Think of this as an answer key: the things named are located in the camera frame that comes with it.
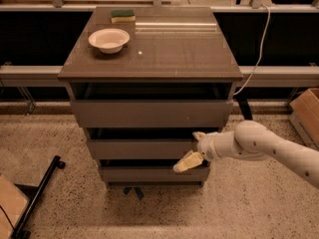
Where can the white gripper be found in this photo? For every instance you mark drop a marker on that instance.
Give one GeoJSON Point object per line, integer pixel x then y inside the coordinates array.
{"type": "Point", "coordinates": [206, 147]}

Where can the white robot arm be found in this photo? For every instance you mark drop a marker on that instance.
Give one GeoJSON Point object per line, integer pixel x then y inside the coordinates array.
{"type": "Point", "coordinates": [250, 140]}

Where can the grey top drawer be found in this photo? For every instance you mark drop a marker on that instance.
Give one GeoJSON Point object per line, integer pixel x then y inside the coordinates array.
{"type": "Point", "coordinates": [151, 105]}

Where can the cardboard box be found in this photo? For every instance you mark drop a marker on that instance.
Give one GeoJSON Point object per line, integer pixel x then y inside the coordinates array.
{"type": "Point", "coordinates": [305, 116]}

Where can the white bowl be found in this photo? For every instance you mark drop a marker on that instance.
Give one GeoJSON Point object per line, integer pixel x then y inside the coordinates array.
{"type": "Point", "coordinates": [109, 41]}

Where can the green yellow sponge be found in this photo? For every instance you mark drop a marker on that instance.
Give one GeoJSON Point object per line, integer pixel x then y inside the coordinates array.
{"type": "Point", "coordinates": [123, 16]}

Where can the wooden board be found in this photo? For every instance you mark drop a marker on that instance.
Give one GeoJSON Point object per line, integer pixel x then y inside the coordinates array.
{"type": "Point", "coordinates": [13, 203]}

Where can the black cart leg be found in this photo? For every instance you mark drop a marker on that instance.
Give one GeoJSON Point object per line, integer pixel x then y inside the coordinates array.
{"type": "Point", "coordinates": [33, 194]}

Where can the metal railing frame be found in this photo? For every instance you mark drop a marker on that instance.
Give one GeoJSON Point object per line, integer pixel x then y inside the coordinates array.
{"type": "Point", "coordinates": [274, 41]}

